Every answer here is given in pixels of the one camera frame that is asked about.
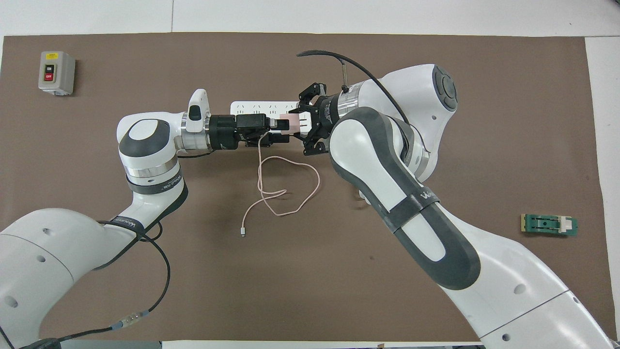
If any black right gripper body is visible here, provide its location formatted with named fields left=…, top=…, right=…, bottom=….
left=314, top=94, right=341, bottom=135

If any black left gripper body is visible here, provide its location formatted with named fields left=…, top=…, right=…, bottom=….
left=208, top=112, right=270, bottom=149

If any pink charger adapter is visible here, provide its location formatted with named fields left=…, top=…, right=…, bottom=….
left=279, top=115, right=304, bottom=134

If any pink charging cable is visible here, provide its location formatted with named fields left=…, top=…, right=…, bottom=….
left=240, top=133, right=321, bottom=238

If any white power strip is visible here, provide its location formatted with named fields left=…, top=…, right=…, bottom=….
left=230, top=100, right=301, bottom=117

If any brown table mat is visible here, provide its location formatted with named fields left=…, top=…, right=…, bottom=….
left=0, top=32, right=617, bottom=342

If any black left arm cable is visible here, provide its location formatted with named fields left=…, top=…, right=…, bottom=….
left=19, top=219, right=171, bottom=349

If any grey on-off switch box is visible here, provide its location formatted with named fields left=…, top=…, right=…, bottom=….
left=38, top=51, right=76, bottom=96

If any green knife switch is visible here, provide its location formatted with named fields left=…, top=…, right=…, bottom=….
left=521, top=213, right=578, bottom=238

